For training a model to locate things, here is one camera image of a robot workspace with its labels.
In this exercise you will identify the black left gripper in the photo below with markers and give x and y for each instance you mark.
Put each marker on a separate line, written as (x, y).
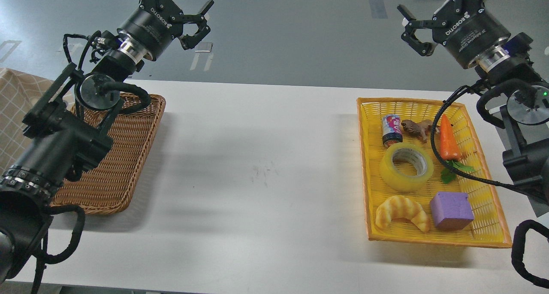
(150, 19)

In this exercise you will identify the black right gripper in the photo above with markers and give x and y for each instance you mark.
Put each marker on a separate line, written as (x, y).
(469, 30)

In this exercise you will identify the yellow tape roll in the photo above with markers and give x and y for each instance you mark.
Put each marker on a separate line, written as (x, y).
(406, 168)

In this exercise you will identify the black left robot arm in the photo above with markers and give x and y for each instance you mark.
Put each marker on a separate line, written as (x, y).
(68, 128)

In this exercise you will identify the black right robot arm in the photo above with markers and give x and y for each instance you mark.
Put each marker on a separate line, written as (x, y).
(511, 92)

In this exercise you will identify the brown toy animal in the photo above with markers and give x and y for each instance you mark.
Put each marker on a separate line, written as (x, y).
(418, 130)

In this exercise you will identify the small drink can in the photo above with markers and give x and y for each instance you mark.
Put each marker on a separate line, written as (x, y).
(391, 128)

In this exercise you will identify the orange toy carrot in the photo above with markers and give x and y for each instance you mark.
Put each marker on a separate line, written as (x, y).
(449, 149)

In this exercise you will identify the beige checkered cloth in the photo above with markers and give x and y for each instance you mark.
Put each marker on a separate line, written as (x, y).
(19, 92)

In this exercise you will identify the brown wicker basket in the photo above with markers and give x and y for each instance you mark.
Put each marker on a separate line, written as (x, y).
(109, 188)

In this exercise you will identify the toy croissant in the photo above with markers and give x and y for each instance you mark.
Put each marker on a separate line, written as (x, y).
(399, 206)

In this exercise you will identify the purple foam cube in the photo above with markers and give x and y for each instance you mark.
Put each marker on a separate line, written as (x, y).
(451, 210)

